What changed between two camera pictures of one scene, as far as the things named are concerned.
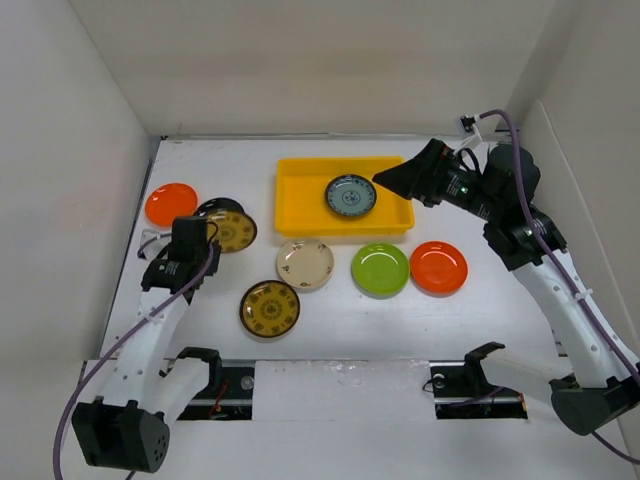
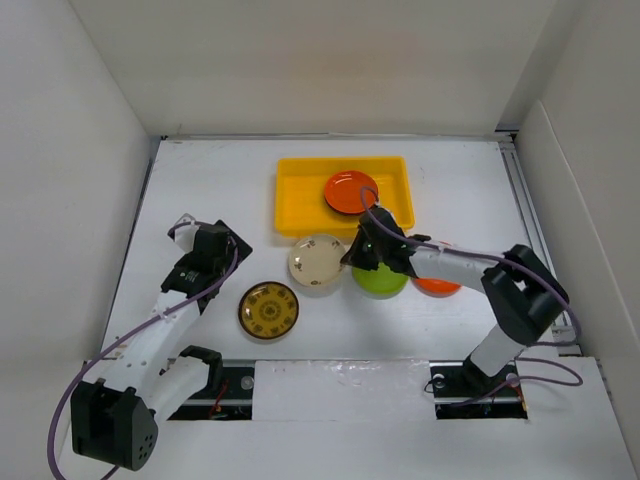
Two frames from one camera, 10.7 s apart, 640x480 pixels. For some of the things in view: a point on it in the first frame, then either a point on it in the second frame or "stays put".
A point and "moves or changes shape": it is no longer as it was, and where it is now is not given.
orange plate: x=169 y=200 -> x=351 y=191
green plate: x=380 y=270 stays put
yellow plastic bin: x=301 y=208 stays put
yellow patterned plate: x=269 y=308 stays put
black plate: x=220 y=204 -> x=355 y=212
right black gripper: x=409 y=178 -> x=354 y=258
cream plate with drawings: x=305 y=263 moves or changes shape
